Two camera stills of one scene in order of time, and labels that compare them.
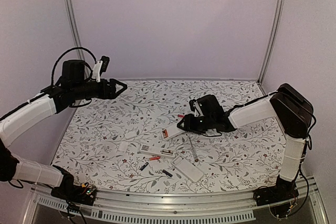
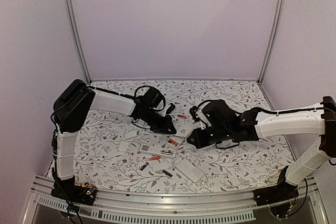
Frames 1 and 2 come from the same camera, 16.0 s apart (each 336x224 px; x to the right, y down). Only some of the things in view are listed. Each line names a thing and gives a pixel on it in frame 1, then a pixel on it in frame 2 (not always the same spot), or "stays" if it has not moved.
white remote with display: [155, 150] stays
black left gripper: [111, 94] to [167, 125]
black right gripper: [189, 124] to [199, 143]
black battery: [144, 166] stays
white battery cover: [123, 146] stays
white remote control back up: [187, 169] stays
